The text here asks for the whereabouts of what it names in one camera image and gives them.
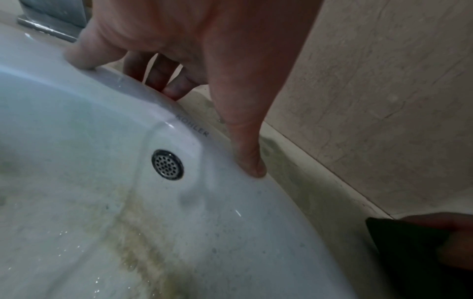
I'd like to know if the person's left hand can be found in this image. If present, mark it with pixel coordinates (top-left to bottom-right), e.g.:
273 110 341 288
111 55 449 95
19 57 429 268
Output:
64 0 324 178

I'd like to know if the green cloth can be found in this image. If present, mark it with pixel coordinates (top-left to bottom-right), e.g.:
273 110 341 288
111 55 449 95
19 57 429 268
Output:
365 217 473 299

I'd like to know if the white round sink basin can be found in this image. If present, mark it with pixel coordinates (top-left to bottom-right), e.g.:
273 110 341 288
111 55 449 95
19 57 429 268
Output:
0 22 371 299

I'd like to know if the chrome square faucet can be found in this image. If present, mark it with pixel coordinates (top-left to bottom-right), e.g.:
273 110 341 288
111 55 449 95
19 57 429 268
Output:
17 0 93 43

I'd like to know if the person's right hand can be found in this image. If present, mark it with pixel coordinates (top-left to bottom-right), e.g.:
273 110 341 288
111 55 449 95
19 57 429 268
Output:
401 212 473 271

